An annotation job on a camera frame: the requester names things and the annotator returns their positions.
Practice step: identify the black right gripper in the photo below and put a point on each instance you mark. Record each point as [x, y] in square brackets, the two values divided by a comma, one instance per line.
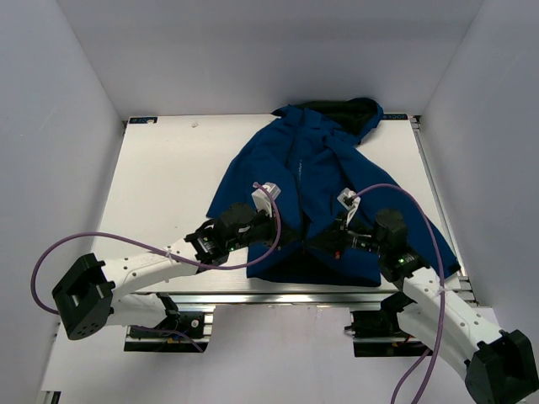
[337, 241]

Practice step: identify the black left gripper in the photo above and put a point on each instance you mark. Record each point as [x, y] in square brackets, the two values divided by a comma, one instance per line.
[272, 224]

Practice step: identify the blue and black jacket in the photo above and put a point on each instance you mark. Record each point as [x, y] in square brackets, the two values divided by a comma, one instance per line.
[310, 151]

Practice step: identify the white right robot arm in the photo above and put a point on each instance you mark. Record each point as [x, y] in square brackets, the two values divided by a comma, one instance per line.
[496, 366]

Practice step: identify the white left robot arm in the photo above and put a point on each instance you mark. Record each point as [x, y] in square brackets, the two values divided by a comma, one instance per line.
[94, 293]

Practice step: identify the right blue table label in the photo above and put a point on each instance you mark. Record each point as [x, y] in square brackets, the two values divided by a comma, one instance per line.
[395, 117]

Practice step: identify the blue table label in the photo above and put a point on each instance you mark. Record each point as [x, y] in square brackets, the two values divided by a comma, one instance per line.
[142, 120]
[395, 117]

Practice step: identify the left blue table label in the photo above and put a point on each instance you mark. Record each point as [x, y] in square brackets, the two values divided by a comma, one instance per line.
[142, 120]

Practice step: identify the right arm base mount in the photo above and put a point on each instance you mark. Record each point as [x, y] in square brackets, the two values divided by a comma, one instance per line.
[375, 335]

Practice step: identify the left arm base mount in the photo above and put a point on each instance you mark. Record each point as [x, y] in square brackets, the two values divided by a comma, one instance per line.
[177, 328]

